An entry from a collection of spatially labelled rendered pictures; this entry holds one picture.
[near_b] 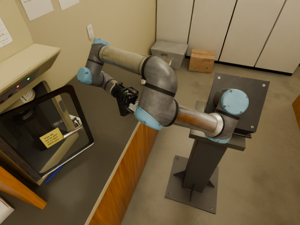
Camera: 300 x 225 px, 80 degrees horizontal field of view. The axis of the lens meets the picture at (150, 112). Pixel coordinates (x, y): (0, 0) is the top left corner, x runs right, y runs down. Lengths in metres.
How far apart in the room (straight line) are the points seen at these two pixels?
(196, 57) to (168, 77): 2.67
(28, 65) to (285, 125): 2.82
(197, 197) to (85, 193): 1.23
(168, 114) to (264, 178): 1.79
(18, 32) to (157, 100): 0.52
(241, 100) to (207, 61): 2.44
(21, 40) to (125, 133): 0.67
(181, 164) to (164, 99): 1.50
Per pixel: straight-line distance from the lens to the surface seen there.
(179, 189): 1.94
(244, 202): 2.10
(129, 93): 0.86
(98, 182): 0.97
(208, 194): 1.98
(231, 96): 0.89
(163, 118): 0.63
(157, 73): 0.61
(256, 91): 1.15
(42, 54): 0.73
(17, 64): 0.71
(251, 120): 1.16
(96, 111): 1.27
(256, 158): 2.40
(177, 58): 3.28
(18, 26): 0.79
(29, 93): 0.88
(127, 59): 0.73
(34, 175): 0.99
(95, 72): 0.89
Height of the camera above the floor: 1.81
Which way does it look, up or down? 46 degrees down
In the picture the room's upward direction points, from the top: straight up
